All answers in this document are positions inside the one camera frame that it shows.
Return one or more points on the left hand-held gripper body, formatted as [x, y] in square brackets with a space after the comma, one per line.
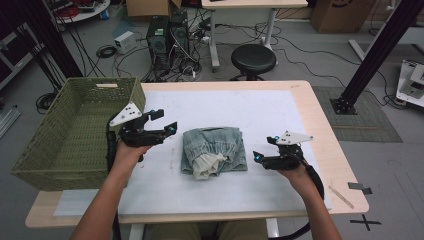
[136, 136]

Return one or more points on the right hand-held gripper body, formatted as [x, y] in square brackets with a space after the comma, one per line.
[283, 160]

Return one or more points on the light blue denim skirt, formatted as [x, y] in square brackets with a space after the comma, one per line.
[203, 146]

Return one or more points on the green woven basket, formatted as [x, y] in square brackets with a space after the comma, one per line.
[66, 180]

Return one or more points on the person's left hand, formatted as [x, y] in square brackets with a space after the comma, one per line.
[128, 158]

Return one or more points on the person's right hand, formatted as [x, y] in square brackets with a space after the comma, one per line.
[296, 181]

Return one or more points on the white foam mat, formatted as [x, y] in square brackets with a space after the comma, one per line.
[233, 106]

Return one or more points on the thin wooden stick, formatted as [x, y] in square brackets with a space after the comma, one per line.
[342, 198]

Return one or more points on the black computer tower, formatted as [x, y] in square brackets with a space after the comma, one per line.
[156, 43]

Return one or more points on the small white box device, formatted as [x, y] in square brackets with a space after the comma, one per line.
[125, 42]

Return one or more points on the black tape strip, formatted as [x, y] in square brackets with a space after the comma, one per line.
[358, 186]

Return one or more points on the black round stool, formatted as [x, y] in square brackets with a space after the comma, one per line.
[253, 58]

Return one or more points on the grey floor mat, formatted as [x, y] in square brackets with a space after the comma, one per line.
[366, 128]

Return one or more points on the person's khaki trousers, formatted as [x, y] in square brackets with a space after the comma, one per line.
[173, 232]

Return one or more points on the open cardboard box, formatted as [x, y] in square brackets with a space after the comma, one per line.
[146, 8]

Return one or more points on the round white table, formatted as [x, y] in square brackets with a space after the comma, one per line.
[86, 15]

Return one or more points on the black metal beam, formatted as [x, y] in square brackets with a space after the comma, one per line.
[376, 53]
[56, 43]

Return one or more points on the white desk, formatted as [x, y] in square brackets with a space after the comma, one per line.
[253, 4]

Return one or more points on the large cardboard box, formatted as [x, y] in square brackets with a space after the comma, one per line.
[340, 16]

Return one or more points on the grey metal rack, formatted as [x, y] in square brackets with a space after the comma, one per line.
[16, 63]

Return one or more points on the white machine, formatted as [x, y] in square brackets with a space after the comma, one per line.
[410, 83]

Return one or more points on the metal rail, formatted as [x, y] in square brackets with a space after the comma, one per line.
[6, 121]

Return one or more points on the white desk frame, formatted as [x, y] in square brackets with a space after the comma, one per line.
[413, 36]

